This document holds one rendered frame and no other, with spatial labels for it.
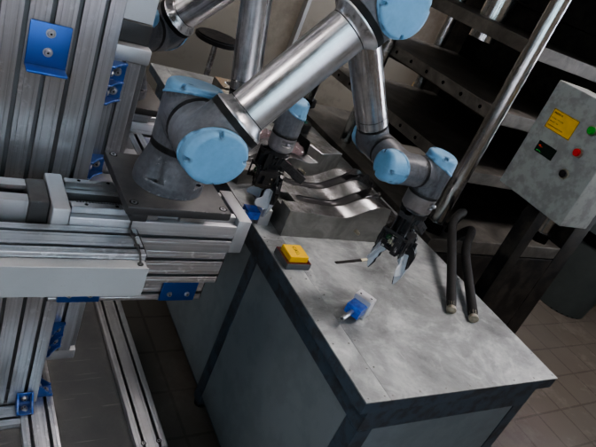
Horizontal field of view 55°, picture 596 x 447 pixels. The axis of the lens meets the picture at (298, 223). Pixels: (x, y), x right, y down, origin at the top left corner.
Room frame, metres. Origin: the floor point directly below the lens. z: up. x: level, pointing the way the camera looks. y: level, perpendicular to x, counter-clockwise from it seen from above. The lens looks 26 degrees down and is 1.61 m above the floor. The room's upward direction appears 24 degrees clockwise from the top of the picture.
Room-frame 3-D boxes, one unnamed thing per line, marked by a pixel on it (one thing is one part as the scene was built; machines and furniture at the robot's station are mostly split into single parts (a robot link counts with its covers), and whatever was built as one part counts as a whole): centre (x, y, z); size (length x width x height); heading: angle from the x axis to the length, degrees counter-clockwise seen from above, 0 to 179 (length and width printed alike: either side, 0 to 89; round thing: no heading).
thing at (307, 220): (1.76, -0.08, 0.87); 0.50 x 0.26 x 0.14; 127
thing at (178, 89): (1.08, 0.29, 1.20); 0.13 x 0.12 x 0.14; 36
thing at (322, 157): (1.99, 0.20, 0.86); 0.50 x 0.26 x 0.11; 145
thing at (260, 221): (1.51, 0.15, 0.83); 0.13 x 0.05 x 0.05; 125
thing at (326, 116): (2.77, -0.42, 0.76); 1.30 x 0.84 x 0.06; 37
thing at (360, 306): (1.25, -0.22, 0.83); 0.13 x 0.05 x 0.05; 156
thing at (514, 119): (2.80, -0.46, 1.27); 1.10 x 0.74 x 0.05; 37
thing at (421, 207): (1.30, -0.25, 1.15); 0.08 x 0.08 x 0.05
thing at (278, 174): (1.52, 0.14, 0.99); 0.09 x 0.08 x 0.12; 125
